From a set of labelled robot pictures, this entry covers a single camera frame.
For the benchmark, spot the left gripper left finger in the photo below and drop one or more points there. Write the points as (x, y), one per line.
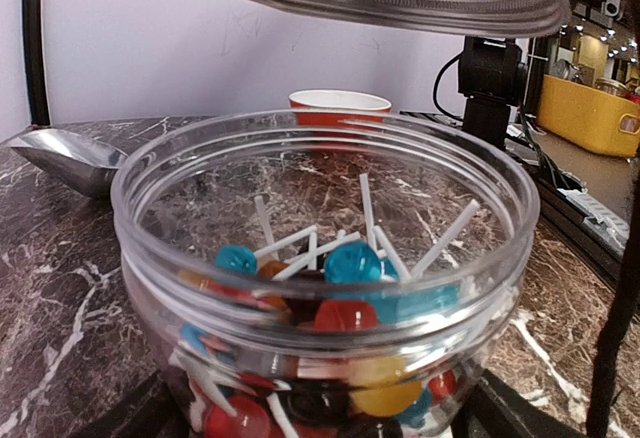
(148, 411)

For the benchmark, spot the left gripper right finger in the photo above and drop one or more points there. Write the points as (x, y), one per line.
(494, 409)

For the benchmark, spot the clear plastic jar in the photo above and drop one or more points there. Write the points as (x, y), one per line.
(316, 273)

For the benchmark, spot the silver metal scoop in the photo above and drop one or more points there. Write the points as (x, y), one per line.
(84, 164)

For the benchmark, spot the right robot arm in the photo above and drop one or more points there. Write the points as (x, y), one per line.
(492, 78)

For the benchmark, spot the yellow box device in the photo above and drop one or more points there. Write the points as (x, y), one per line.
(589, 118)

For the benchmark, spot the orange and white bowl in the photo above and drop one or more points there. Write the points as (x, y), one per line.
(326, 107)

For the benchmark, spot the black front rail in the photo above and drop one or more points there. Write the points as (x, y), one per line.
(608, 179)

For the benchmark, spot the white slotted cable duct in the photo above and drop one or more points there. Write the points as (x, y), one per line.
(596, 211)

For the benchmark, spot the right black frame post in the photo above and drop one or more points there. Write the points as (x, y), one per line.
(34, 64)

